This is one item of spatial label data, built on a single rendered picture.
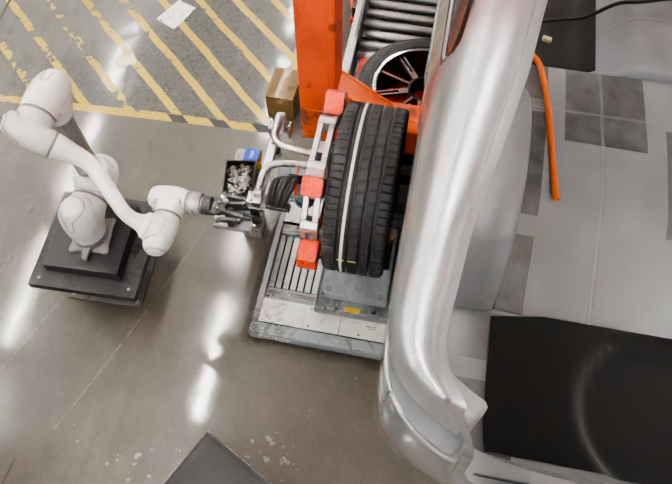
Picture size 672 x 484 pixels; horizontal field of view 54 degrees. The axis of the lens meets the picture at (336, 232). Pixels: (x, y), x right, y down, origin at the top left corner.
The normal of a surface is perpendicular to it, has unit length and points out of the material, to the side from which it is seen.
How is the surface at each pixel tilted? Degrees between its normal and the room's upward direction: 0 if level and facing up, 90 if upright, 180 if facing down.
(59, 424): 0
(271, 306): 0
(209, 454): 0
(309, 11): 90
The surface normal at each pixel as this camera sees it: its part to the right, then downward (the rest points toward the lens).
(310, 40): -0.18, 0.87
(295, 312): 0.00, -0.47
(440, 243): -0.36, -0.34
